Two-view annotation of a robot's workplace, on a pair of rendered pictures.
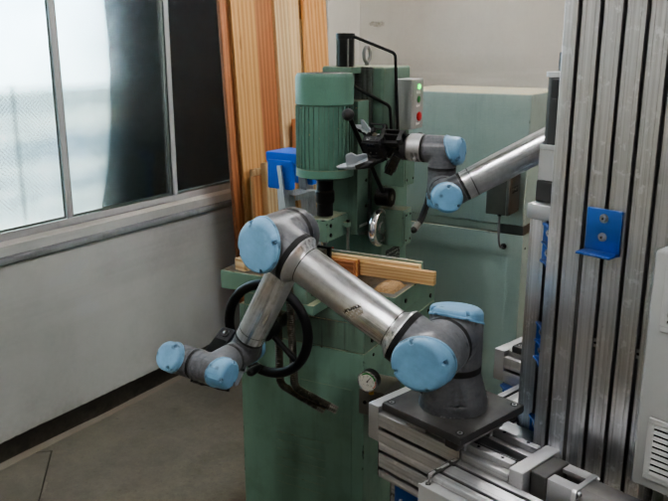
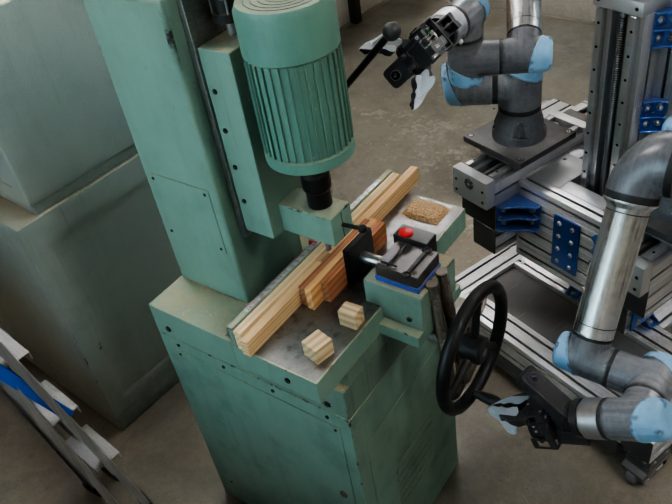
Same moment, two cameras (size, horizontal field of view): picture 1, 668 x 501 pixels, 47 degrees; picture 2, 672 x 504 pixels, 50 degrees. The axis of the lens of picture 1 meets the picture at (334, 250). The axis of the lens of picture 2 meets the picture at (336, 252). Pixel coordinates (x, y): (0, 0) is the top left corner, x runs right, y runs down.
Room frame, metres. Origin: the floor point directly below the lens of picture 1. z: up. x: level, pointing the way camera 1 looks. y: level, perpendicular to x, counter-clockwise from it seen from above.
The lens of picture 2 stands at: (2.05, 1.21, 1.92)
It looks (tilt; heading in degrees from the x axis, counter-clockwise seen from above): 39 degrees down; 283
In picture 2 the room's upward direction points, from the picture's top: 10 degrees counter-clockwise
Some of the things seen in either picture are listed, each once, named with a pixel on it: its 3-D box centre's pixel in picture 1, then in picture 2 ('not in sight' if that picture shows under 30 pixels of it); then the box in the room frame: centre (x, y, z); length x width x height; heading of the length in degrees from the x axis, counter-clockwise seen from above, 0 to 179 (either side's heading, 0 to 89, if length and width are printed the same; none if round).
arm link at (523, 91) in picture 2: not in sight; (517, 80); (1.90, -0.63, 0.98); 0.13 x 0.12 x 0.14; 177
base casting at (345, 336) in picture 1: (342, 300); (299, 297); (2.45, -0.03, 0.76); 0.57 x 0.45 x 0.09; 152
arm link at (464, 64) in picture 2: (441, 188); (472, 59); (2.03, -0.29, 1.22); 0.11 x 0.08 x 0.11; 177
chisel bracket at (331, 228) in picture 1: (328, 228); (316, 218); (2.36, 0.02, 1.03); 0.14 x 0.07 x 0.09; 152
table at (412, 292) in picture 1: (312, 287); (377, 288); (2.24, 0.07, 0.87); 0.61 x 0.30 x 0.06; 62
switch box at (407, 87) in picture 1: (409, 103); not in sight; (2.56, -0.25, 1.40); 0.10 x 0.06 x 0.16; 152
